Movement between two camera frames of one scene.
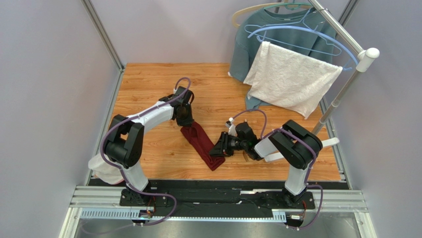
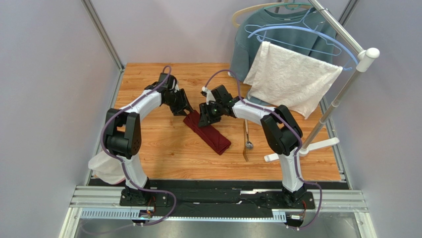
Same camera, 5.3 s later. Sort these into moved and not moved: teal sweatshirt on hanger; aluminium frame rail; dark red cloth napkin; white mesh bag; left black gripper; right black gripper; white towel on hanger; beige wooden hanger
Moved: dark red cloth napkin; left black gripper; right black gripper
Not moved: white mesh bag; white towel on hanger; teal sweatshirt on hanger; aluminium frame rail; beige wooden hanger
